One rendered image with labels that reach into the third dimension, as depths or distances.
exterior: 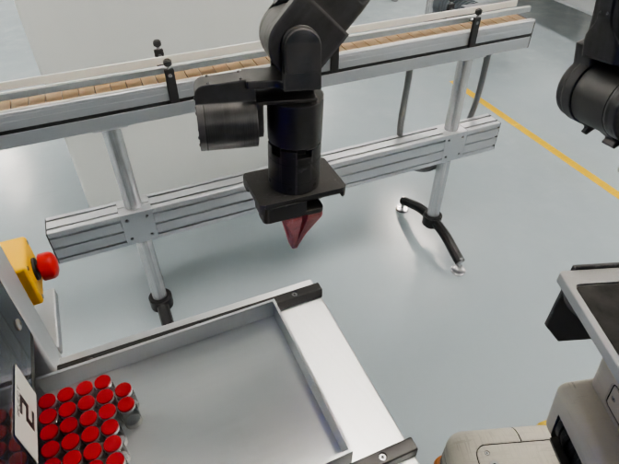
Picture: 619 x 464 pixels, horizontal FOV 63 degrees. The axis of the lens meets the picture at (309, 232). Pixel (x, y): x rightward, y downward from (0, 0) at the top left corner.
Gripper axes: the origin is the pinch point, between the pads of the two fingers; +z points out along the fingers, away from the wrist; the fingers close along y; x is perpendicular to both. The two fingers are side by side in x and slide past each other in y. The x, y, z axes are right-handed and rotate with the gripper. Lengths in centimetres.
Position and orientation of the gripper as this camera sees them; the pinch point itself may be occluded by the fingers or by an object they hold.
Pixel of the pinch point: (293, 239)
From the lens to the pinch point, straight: 63.1
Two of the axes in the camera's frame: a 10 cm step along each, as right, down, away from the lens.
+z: -0.3, 7.5, 6.6
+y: -9.2, 2.4, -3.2
